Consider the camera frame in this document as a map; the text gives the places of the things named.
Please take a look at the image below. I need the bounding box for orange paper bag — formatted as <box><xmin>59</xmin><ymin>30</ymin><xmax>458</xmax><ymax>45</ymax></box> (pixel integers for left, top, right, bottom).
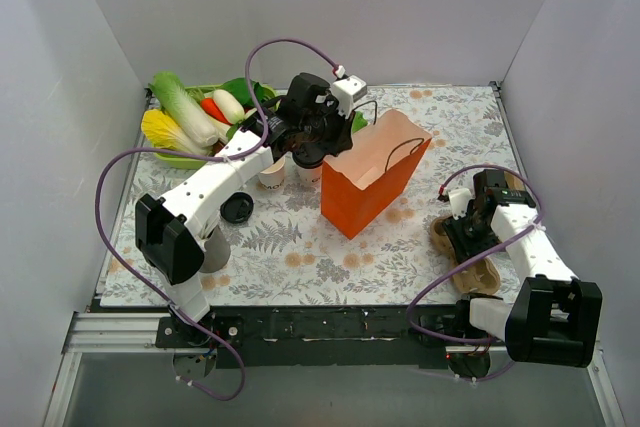
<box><xmin>320</xmin><ymin>109</ymin><xmax>432</xmax><ymax>239</ymax></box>

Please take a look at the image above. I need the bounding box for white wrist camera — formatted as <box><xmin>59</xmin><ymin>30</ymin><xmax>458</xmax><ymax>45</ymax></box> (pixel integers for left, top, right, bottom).
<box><xmin>438</xmin><ymin>188</ymin><xmax>473</xmax><ymax>219</ymax></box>
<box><xmin>330</xmin><ymin>64</ymin><xmax>367</xmax><ymax>118</ymax></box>

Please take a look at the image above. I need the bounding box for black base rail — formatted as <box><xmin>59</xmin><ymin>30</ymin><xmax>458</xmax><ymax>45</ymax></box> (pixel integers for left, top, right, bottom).
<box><xmin>155</xmin><ymin>305</ymin><xmax>506</xmax><ymax>369</ymax></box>

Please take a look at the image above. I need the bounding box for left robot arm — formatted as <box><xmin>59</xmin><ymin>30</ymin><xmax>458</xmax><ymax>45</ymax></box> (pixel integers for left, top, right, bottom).
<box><xmin>135</xmin><ymin>73</ymin><xmax>367</xmax><ymax>347</ymax></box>

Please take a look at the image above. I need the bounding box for brown cardboard cup carrier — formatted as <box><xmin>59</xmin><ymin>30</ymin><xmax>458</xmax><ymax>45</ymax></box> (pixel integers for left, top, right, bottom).
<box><xmin>504</xmin><ymin>172</ymin><xmax>527</xmax><ymax>191</ymax></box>

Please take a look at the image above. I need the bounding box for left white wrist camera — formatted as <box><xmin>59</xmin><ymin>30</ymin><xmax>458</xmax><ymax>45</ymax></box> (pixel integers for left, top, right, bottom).
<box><xmin>330</xmin><ymin>64</ymin><xmax>367</xmax><ymax>118</ymax></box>

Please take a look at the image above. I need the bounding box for orange carrot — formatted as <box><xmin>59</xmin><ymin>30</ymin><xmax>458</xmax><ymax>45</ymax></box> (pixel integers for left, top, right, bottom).
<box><xmin>200</xmin><ymin>97</ymin><xmax>230</xmax><ymax>125</ymax></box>

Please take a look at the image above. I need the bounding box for napa cabbage green white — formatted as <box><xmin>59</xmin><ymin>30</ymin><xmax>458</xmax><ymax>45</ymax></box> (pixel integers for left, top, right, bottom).
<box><xmin>149</xmin><ymin>71</ymin><xmax>221</xmax><ymax>146</ymax></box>

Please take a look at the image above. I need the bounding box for grey straw holder cup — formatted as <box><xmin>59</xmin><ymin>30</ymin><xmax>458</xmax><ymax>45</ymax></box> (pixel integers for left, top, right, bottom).
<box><xmin>199</xmin><ymin>226</ymin><xmax>231</xmax><ymax>274</ymax></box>

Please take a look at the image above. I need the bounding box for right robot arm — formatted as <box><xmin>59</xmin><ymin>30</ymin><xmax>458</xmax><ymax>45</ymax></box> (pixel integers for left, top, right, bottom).
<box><xmin>440</xmin><ymin>169</ymin><xmax>602</xmax><ymax>367</ymax></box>

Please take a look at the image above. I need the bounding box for green bok choy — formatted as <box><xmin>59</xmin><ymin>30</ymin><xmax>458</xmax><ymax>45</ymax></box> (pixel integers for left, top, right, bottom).
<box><xmin>221</xmin><ymin>78</ymin><xmax>277</xmax><ymax>117</ymax></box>

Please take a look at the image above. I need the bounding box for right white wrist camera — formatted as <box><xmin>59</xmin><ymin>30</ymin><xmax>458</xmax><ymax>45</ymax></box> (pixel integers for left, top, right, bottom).
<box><xmin>438</xmin><ymin>188</ymin><xmax>473</xmax><ymax>219</ymax></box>

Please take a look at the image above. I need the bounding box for yellow cabbage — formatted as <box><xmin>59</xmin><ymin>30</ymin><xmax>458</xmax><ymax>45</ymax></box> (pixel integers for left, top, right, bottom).
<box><xmin>141</xmin><ymin>109</ymin><xmax>211</xmax><ymax>155</ymax></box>

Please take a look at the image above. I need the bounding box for loose green lettuce head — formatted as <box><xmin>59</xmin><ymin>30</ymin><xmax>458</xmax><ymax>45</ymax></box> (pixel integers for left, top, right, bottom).
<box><xmin>351</xmin><ymin>111</ymin><xmax>369</xmax><ymax>133</ymax></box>

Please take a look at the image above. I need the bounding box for floral table mat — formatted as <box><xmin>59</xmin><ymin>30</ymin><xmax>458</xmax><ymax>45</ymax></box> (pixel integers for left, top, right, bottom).
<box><xmin>99</xmin><ymin>86</ymin><xmax>561</xmax><ymax>307</ymax></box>

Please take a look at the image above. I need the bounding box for white radish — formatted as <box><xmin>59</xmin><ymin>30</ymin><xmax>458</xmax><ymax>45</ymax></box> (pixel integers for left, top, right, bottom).
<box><xmin>212</xmin><ymin>89</ymin><xmax>245</xmax><ymax>125</ymax></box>

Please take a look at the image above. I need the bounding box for green vegetable tray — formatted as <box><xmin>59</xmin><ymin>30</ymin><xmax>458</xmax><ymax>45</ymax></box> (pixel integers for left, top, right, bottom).
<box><xmin>155</xmin><ymin>84</ymin><xmax>279</xmax><ymax>170</ymax></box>

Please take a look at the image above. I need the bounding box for black plastic cup lid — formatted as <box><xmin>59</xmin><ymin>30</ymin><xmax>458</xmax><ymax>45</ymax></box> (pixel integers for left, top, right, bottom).
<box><xmin>292</xmin><ymin>144</ymin><xmax>325</xmax><ymax>169</ymax></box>

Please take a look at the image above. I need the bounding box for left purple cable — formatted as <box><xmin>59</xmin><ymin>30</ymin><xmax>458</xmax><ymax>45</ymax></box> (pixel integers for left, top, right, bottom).
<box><xmin>94</xmin><ymin>38</ymin><xmax>346</xmax><ymax>401</ymax></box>

